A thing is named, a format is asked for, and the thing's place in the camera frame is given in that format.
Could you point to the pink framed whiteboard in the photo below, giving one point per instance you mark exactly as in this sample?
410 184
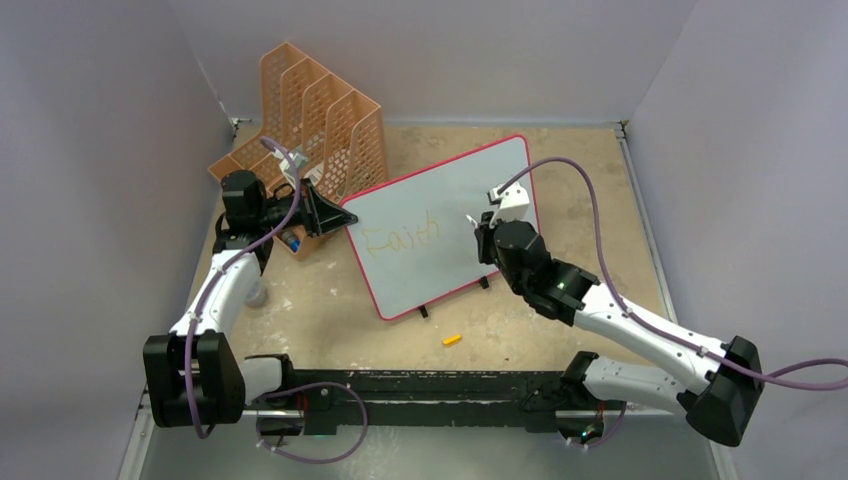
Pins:
413 242

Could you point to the clear plastic jar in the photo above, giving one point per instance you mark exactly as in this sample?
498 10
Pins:
291 240

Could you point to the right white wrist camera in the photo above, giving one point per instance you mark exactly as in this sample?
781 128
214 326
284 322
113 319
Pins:
510 203

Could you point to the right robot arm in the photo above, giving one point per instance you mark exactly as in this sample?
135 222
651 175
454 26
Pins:
689 374

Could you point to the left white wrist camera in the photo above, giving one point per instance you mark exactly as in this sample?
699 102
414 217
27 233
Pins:
290 160

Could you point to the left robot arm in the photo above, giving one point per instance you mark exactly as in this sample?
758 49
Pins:
192 375

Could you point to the orange plastic file organizer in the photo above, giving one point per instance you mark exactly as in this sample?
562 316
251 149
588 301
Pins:
310 110

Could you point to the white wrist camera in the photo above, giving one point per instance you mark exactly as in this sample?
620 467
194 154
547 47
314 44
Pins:
510 203
290 160

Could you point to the whiteboard wire stand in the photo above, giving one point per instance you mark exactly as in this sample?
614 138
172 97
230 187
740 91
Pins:
481 283

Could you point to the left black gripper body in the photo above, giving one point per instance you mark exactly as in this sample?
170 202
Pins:
273 212

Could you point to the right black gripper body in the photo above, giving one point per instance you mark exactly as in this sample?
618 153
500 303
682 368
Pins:
489 254

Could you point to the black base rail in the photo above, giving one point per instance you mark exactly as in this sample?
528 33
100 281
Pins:
535 401

